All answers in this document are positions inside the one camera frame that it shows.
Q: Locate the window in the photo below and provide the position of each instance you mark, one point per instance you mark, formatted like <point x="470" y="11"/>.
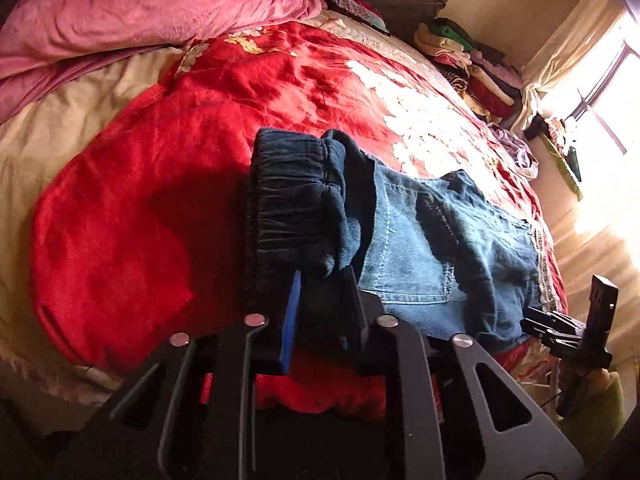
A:
<point x="620" y="95"/>

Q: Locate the pink duvet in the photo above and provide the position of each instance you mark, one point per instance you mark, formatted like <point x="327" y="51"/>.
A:
<point x="125" y="20"/>

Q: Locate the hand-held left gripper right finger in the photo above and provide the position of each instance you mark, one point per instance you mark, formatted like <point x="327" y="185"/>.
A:
<point x="352" y="310"/>

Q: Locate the small black object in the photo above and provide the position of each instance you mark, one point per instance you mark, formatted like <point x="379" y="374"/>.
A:
<point x="536" y="127"/>

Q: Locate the pile of folded clothes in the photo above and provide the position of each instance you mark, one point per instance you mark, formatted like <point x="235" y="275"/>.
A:
<point x="475" y="70"/>

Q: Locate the blue denim pants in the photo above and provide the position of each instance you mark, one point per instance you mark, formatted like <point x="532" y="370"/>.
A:
<point x="415" y="240"/>

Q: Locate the patterned pillow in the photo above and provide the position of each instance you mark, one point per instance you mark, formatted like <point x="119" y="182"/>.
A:
<point x="357" y="7"/>

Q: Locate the lavender cloth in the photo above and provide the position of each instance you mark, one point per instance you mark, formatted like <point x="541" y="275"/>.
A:
<point x="517" y="152"/>

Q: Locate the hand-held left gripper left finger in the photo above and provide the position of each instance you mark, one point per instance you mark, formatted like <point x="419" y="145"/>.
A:
<point x="289" y="322"/>

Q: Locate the green cloth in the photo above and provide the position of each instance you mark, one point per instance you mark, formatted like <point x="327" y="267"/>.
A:
<point x="562" y="160"/>

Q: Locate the cream curtain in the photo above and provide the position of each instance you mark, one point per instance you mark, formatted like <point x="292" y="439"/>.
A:
<point x="565" y="50"/>

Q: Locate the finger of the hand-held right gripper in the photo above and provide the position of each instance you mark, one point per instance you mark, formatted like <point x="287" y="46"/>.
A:
<point x="557" y="342"/>
<point x="547" y="317"/>

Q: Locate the red floral blanket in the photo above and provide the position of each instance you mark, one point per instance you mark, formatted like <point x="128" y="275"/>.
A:
<point x="150" y="210"/>

